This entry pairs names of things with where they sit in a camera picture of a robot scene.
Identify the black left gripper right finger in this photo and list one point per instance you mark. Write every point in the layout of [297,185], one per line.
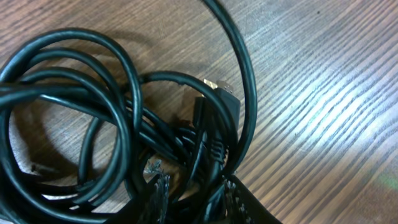
[242,207]

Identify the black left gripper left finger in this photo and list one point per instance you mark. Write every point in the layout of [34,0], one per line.
[150,206]

